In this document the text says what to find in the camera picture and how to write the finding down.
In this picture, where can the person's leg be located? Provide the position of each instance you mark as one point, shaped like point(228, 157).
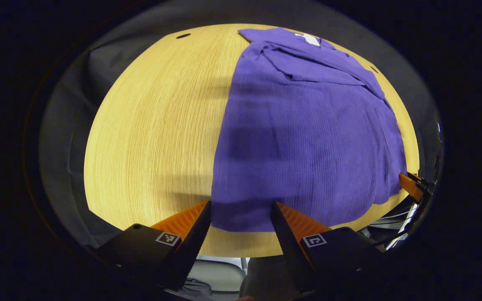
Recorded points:
point(266, 276)

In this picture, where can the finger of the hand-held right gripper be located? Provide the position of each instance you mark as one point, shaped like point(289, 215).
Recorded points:
point(410, 186)

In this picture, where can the purple shirt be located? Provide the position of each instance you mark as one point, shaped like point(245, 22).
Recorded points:
point(308, 146)

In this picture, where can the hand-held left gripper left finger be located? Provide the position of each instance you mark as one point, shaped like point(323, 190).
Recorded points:
point(186, 251)

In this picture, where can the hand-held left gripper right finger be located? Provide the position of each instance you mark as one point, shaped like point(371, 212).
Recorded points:
point(293, 255)

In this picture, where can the grey chair seat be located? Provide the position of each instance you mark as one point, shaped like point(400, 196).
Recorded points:
point(220, 276)

